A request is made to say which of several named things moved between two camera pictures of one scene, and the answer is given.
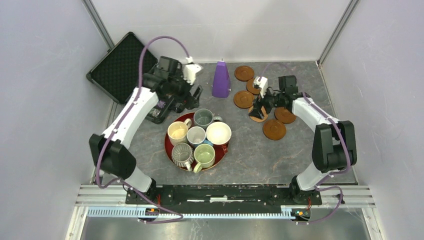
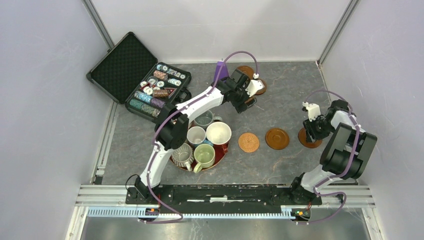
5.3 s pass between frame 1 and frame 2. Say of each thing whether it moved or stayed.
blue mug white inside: stayed
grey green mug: stayed
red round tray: moved
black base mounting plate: stayed
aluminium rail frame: stayed
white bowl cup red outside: stayed
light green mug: stayed
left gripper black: moved
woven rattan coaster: moved
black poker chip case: stayed
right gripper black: moved
